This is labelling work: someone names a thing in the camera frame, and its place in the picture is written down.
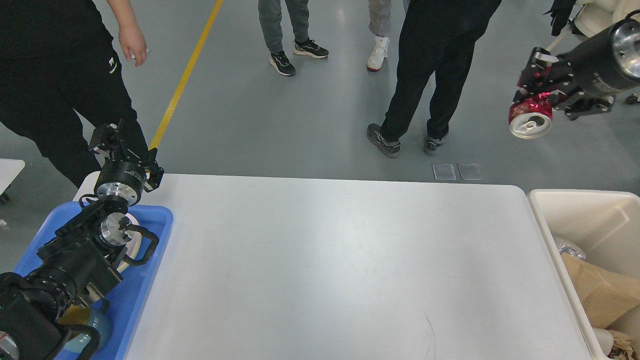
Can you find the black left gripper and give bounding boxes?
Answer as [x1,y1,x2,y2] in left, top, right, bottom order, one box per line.
[87,123,165,206]

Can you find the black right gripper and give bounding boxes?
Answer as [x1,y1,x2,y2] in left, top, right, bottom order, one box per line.
[515,19,640,121]

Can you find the red small object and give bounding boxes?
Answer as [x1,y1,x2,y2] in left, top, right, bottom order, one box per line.
[509,92,553,139]

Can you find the foil bag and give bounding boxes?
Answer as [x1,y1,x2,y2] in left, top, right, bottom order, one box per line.
[553,235,586,261]

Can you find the brown paper bag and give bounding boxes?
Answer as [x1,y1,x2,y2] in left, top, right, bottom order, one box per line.
[561,253,640,329]

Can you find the brown paper ball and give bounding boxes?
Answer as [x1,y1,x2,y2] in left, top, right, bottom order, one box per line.
[606,329,640,360]

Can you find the white paper cup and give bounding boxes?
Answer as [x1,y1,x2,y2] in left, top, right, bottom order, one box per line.
[592,327,614,357]

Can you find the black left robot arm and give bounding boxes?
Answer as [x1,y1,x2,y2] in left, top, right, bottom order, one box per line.
[0,121,164,360]

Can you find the black jacket on chair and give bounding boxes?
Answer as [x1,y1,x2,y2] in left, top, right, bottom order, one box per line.
[544,0,576,37]

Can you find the white office chair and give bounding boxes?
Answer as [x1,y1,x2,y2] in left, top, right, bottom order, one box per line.
[546,0,640,51]

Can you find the person in tan boots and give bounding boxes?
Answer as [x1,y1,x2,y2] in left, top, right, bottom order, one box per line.
[0,0,147,187]

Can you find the clear floor plate right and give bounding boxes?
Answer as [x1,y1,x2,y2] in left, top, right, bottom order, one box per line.
[457,162,483,181]

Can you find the clear floor plate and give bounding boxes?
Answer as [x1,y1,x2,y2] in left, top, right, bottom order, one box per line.
[457,162,483,181]
[432,162,457,182]

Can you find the white small side table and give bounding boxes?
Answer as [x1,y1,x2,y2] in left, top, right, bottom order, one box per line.
[0,158,25,203]

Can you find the person in grey sneakers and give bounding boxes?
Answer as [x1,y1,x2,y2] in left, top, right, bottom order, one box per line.
[366,0,501,158]

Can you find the cream plastic bin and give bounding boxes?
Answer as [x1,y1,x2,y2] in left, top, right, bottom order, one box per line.
[527,189,640,360]

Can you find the clear floor plate left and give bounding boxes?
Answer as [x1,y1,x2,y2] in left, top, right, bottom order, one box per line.
[432,162,457,182]

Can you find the blue plastic tray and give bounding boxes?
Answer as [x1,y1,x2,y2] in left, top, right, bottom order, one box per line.
[13,202,174,360]

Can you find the teal HOME mug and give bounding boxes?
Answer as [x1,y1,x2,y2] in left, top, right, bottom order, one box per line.
[63,307,113,354]

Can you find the person in white sneakers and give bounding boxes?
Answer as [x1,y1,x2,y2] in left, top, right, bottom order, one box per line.
[366,0,393,72]

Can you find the person in black sneakers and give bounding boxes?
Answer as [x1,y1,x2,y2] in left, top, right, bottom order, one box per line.
[258,0,330,77]

